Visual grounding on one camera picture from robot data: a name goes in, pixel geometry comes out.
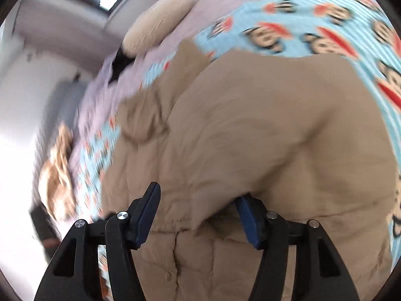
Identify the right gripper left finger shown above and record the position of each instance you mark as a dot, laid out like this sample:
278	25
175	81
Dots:
74	274

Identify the tan puffer jacket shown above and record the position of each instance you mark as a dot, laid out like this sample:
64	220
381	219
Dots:
303	135

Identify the orange striped cloth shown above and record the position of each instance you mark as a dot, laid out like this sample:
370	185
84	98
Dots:
55	185

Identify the grey padded headboard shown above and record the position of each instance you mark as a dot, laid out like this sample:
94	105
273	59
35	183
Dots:
61	107

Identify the black cloth on bed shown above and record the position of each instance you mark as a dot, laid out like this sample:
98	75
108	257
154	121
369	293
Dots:
119	64

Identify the grey curtain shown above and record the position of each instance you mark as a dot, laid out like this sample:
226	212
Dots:
67	28

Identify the blue monkey print blanket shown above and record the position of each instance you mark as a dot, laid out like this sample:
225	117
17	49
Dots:
356	30

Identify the round cream pleated cushion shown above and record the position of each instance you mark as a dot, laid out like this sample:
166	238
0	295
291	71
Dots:
153	25

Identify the lavender bed cover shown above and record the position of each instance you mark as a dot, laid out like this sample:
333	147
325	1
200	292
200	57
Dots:
101	98

